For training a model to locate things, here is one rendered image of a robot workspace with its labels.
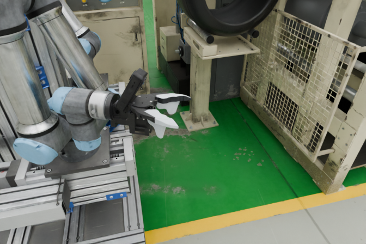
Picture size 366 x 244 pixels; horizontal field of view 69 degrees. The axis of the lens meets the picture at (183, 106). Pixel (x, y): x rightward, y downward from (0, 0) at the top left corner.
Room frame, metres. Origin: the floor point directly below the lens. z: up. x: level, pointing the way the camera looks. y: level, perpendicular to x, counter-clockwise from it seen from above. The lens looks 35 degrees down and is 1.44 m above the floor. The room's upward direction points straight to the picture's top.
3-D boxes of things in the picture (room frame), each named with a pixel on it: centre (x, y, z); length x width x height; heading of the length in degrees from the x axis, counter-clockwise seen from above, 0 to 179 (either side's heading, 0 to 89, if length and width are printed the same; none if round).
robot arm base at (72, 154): (0.75, 0.40, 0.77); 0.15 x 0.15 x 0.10
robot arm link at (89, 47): (1.24, 0.51, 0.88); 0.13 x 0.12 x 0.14; 179
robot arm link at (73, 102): (0.59, 0.28, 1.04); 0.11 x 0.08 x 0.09; 78
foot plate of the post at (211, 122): (1.85, -0.14, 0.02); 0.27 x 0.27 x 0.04; 17
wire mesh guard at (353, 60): (1.49, -0.61, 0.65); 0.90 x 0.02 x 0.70; 17
